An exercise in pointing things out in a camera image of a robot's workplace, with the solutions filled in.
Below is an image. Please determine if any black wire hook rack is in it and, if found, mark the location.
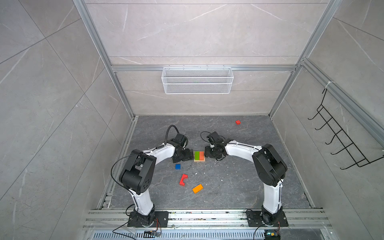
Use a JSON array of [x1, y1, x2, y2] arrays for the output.
[[308, 89, 384, 170]]

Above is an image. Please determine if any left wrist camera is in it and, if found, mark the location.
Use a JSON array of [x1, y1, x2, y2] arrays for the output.
[[169, 133, 188, 149]]

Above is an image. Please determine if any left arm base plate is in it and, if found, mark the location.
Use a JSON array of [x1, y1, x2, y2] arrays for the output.
[[127, 211, 169, 228]]

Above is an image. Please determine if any red arch block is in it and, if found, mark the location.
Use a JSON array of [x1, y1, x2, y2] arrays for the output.
[[179, 174, 188, 187]]

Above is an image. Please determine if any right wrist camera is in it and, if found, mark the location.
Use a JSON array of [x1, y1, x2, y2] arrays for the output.
[[207, 132, 225, 147]]

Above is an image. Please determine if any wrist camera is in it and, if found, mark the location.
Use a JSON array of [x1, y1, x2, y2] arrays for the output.
[[169, 133, 188, 149], [207, 132, 225, 147]]

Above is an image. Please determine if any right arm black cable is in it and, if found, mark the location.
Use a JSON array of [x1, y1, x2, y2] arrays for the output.
[[200, 131, 229, 162]]

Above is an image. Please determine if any green rectangular block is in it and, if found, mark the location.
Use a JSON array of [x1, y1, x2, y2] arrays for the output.
[[194, 151, 200, 161]]

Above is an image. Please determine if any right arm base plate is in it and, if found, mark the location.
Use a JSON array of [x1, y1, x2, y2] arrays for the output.
[[245, 210, 289, 227]]

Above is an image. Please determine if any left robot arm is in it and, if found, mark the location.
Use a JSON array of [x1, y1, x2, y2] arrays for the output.
[[119, 143, 194, 226]]

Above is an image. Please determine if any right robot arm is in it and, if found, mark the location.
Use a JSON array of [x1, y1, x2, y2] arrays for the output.
[[205, 140, 288, 226]]

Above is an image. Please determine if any orange-yellow rectangular block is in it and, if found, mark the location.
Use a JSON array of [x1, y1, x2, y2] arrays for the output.
[[193, 184, 204, 194]]

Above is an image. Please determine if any white wire mesh basket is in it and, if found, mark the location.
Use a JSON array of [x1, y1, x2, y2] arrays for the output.
[[162, 67, 234, 95]]

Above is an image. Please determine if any red-orange rectangular block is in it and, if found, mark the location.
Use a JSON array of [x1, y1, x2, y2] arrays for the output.
[[199, 151, 205, 161]]

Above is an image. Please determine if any aluminium mounting rail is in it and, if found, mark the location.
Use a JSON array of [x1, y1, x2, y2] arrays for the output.
[[81, 209, 332, 230]]

